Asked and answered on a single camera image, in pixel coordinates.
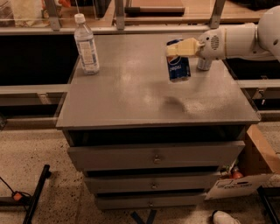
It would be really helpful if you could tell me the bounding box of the orange cable clip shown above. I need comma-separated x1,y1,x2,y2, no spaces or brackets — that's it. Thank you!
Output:
12,192,23,201

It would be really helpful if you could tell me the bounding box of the blue pepsi can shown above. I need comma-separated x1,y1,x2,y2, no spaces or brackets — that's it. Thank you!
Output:
166,52,191,82

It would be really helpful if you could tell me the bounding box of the cardboard box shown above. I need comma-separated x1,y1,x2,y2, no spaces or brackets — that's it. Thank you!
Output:
206,125,280,200

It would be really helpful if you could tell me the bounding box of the black stand leg left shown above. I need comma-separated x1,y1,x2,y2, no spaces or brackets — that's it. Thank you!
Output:
0,164,52,224

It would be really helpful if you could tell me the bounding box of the grey drawer cabinet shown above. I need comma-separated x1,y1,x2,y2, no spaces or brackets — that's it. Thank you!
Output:
57,34,259,200

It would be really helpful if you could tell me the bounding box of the black stand leg right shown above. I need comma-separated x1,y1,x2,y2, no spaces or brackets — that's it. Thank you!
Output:
257,186,280,224

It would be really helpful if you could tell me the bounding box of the orange bottle in box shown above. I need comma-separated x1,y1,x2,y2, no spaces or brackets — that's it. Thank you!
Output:
231,166,243,179

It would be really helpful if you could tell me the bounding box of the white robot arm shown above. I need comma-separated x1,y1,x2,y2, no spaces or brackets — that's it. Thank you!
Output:
166,6,280,60

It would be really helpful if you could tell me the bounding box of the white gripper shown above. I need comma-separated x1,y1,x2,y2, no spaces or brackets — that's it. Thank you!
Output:
165,28,226,60

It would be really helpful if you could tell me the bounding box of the white shoe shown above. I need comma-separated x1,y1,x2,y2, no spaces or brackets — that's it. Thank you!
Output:
212,210,241,224

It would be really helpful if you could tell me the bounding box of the black stand leg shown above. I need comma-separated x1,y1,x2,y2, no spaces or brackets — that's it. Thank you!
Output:
0,164,52,224
257,186,280,224

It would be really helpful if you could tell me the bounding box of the tall silver can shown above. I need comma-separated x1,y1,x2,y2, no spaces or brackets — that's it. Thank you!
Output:
197,58,213,71

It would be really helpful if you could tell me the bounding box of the top grey drawer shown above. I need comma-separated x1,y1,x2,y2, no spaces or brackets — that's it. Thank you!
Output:
68,141,245,171

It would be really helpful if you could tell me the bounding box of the metal railing frame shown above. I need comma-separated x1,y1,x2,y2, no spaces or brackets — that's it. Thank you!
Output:
0,0,216,32

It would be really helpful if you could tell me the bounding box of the clear plastic water bottle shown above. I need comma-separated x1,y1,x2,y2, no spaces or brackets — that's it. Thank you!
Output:
74,13,100,74

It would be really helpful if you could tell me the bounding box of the bottom grey drawer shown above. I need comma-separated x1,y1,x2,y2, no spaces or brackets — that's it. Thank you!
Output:
95,192,207,210

